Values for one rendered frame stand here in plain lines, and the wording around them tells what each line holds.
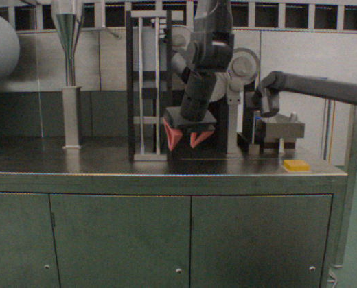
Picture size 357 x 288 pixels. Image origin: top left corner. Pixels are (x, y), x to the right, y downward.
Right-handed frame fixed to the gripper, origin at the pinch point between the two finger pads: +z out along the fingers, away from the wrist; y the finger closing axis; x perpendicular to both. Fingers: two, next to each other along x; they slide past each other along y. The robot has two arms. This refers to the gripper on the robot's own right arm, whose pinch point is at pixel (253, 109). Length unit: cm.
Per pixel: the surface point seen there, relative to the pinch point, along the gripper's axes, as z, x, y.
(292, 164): -16.1, -27.1, 7.4
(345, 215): 76, -38, 73
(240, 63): -12.5, 13.8, -6.7
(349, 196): 69, -27, 74
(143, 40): -23, 17, -43
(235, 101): -9.4, -1.1, -9.3
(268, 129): -1.2, -9.5, 5.0
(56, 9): -18, 37, -80
